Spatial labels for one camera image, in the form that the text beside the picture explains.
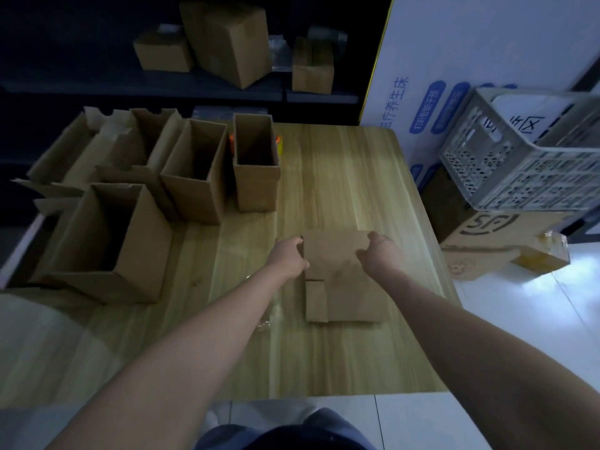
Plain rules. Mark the small carton with white label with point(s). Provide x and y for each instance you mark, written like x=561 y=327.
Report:
x=164 y=53

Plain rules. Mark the white paper sign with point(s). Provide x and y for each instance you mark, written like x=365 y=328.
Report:
x=529 y=112

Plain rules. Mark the person's right hand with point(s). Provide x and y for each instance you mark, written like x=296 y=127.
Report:
x=384 y=257

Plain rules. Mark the white plastic crate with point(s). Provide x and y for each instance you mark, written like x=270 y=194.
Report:
x=483 y=163

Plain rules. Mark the dark metal shelf unit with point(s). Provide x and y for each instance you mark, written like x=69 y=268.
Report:
x=140 y=86

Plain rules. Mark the clear tape wad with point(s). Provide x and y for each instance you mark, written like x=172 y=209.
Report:
x=271 y=318

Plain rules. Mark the person's right forearm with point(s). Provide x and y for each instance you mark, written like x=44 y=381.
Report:
x=468 y=351

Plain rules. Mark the cluster of cardboard boxes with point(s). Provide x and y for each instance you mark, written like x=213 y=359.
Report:
x=255 y=192

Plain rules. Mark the large sealed brown carton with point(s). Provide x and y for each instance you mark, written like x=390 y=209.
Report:
x=229 y=42

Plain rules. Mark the large white printed carton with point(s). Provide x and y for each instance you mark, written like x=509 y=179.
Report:
x=468 y=32

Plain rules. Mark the grey wrapped item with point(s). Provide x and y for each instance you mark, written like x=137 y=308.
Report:
x=328 y=33

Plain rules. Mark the person's left forearm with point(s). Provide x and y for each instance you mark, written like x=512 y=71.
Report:
x=178 y=365

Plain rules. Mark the large brown carton black logo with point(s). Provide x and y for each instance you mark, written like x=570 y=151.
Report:
x=497 y=229

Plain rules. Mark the person's white left shoe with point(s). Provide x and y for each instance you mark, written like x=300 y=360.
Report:
x=215 y=417

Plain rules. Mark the small sealed brown carton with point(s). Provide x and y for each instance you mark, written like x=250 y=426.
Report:
x=313 y=72

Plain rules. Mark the person's dark shirt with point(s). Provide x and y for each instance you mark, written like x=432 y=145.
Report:
x=300 y=440

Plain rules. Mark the small brown cardboard box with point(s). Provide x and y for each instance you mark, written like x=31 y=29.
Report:
x=337 y=285

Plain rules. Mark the orange blue yellow tape roll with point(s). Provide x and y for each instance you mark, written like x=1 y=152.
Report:
x=278 y=146

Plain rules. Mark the person's left hand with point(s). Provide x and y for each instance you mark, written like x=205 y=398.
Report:
x=288 y=260

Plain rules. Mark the person's blue jeans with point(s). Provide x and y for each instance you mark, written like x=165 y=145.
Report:
x=328 y=417

